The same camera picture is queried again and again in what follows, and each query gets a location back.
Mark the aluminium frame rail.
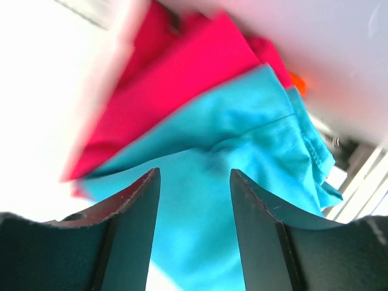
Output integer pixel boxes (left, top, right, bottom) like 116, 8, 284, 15
324, 144, 387, 223

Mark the teal t shirt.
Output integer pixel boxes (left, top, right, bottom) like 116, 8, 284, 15
80, 65, 342, 290

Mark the folded red t shirt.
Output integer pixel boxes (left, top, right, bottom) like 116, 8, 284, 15
64, 2, 293, 198

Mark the folded orange t shirt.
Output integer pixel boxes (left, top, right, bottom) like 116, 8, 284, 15
288, 71, 307, 96

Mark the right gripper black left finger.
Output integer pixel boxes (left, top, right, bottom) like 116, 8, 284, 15
1, 168, 160, 290

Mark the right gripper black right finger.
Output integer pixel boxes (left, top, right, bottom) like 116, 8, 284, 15
230, 169, 387, 290

